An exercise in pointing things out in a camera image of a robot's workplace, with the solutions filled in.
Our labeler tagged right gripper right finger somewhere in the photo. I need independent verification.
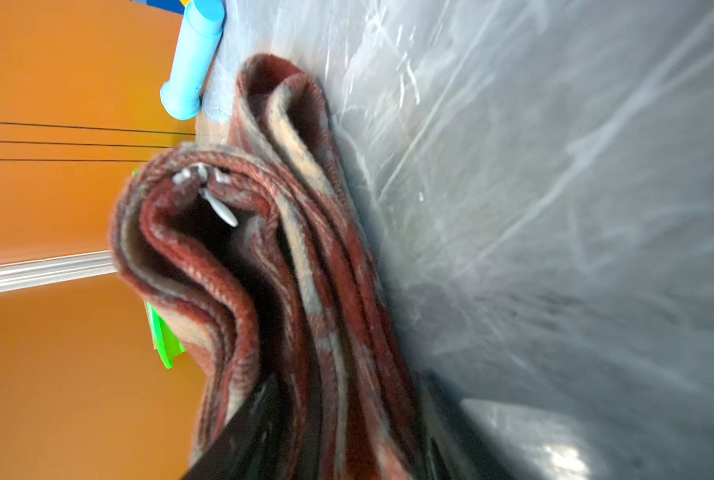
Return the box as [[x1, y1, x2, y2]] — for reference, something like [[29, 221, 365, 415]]
[[419, 371, 513, 480]]

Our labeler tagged red plaid skirt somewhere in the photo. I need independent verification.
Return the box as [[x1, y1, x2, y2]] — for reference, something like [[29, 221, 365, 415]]
[[110, 54, 424, 479]]

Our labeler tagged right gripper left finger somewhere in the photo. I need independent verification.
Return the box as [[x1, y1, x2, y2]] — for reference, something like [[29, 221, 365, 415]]
[[183, 374, 281, 480]]

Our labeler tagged green plastic basket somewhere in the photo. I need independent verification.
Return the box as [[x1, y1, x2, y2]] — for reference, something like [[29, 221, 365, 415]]
[[130, 167, 188, 370]]

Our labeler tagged blue toy microphone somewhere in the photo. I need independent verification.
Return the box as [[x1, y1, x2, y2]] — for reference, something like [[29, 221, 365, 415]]
[[160, 0, 226, 121]]

